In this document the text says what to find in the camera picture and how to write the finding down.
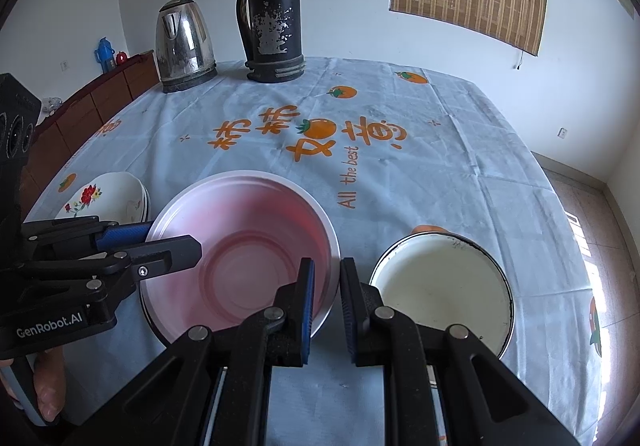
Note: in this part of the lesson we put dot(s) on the clear plastic bag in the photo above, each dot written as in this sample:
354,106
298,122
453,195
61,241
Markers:
51,106

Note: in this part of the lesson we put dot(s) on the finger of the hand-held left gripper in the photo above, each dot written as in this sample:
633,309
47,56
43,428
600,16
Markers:
165,253
125,232

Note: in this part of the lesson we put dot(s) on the person's left hand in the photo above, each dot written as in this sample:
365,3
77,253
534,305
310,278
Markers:
50,376

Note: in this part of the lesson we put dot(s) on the blue water bottle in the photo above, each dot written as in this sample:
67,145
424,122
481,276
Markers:
104,56

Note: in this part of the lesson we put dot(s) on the black worn thermos flask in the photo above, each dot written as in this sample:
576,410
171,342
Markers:
275,16

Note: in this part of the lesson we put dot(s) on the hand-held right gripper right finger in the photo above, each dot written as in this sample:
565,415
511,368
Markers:
348,311

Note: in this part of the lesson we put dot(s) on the light blue printed tablecloth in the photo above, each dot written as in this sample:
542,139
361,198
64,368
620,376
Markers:
400,176

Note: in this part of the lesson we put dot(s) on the small red container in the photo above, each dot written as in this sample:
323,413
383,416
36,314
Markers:
122,59

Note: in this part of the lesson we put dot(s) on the steel electric kettle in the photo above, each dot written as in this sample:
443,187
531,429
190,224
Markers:
182,46

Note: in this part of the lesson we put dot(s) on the white enamel bowl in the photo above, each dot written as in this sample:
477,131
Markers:
440,291

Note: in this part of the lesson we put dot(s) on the white plate with red flowers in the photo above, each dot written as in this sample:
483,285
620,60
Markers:
95,196

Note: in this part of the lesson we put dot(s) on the white plate with pink flowers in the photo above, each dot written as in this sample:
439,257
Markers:
145,206

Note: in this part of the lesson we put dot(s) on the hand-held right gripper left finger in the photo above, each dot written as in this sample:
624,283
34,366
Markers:
309,311

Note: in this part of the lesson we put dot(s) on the brown wooden cabinet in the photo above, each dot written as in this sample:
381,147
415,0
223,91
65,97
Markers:
85,116

